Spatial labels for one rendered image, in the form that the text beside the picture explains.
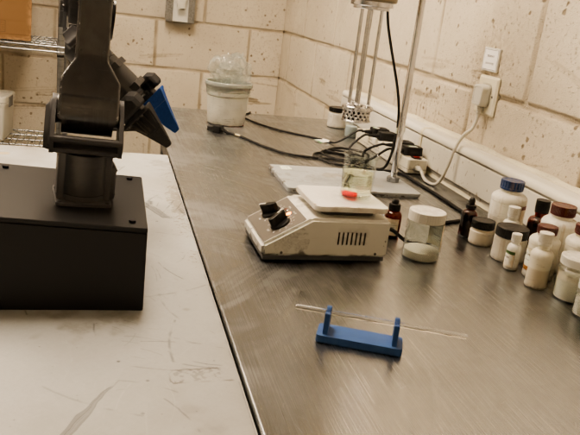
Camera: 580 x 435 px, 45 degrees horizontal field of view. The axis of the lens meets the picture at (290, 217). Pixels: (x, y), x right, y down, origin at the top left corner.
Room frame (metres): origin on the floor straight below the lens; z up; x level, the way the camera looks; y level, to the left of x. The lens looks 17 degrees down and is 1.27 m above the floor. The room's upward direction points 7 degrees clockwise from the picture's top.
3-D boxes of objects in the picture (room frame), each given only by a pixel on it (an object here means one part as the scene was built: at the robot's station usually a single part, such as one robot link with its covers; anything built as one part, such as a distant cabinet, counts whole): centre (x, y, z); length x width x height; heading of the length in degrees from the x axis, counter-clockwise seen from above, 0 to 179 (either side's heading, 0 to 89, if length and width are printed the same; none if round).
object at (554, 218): (1.11, -0.44, 0.95); 0.06 x 0.06 x 0.11
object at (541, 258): (1.01, -0.39, 0.94); 0.03 x 0.03 x 0.09
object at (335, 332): (0.75, -0.10, 0.92); 0.10 x 0.03 x 0.04; 83
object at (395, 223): (1.18, -0.18, 0.94); 0.03 x 0.03 x 0.07
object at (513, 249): (1.08, -0.36, 0.93); 0.02 x 0.02 x 0.06
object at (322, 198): (1.08, -0.08, 0.98); 0.12 x 0.12 x 0.01; 17
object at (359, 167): (1.07, -0.10, 1.02); 0.06 x 0.05 x 0.08; 90
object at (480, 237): (1.20, -0.34, 0.92); 0.04 x 0.04 x 0.04
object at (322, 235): (1.07, -0.05, 0.94); 0.22 x 0.13 x 0.08; 107
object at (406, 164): (1.90, -0.24, 0.92); 0.40 x 0.06 x 0.04; 16
